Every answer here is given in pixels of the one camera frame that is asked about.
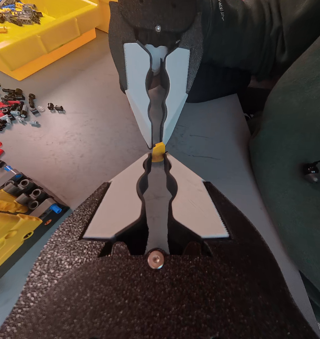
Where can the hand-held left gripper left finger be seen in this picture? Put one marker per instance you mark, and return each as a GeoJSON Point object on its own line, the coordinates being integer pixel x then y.
{"type": "Point", "coordinates": [115, 212]}

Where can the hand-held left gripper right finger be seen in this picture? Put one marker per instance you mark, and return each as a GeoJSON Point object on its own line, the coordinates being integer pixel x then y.
{"type": "Point", "coordinates": [197, 212]}

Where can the yellow bin with small parts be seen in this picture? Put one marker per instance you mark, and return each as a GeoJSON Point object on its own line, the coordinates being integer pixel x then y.
{"type": "Point", "coordinates": [38, 47]}

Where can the empty yellow storage bin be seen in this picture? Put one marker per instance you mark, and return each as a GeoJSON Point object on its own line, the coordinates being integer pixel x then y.
{"type": "Point", "coordinates": [104, 16]}

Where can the small yellow lego subassembly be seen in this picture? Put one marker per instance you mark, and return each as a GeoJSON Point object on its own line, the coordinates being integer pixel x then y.
{"type": "Point", "coordinates": [158, 152]}

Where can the yellow black lego model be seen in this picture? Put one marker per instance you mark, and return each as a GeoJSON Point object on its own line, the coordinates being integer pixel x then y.
{"type": "Point", "coordinates": [17, 222]}

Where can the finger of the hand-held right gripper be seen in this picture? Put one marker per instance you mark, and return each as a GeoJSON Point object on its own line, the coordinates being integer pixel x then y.
{"type": "Point", "coordinates": [176, 85]}
{"type": "Point", "coordinates": [137, 85]}

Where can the heap of lego parts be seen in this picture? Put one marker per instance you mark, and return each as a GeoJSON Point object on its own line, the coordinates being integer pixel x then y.
{"type": "Point", "coordinates": [14, 13]}

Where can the pile of small lego pins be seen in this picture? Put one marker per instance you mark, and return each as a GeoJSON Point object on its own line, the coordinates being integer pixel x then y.
{"type": "Point", "coordinates": [17, 108]}

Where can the person's green sweatshirt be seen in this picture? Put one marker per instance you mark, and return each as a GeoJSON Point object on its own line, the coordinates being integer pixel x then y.
{"type": "Point", "coordinates": [292, 185]}

